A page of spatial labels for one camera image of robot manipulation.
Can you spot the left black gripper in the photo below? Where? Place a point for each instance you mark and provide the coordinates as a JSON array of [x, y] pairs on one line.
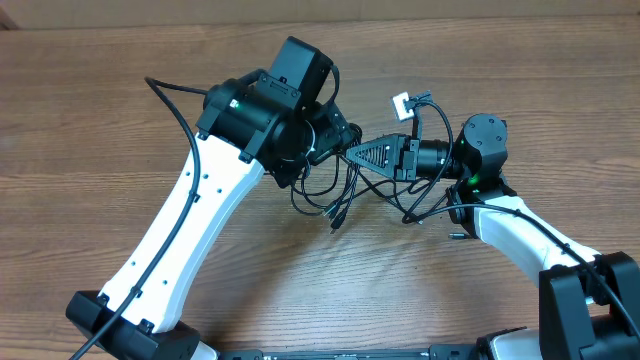
[[333, 132]]

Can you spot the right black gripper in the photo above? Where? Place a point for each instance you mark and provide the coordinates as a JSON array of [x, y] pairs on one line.
[[397, 156]]

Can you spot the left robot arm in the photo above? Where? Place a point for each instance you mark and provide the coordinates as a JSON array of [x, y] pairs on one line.
[[267, 122]]

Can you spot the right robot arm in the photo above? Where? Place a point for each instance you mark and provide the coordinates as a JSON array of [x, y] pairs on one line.
[[588, 301]]

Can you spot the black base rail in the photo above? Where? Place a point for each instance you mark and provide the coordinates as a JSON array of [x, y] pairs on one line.
[[434, 352]]

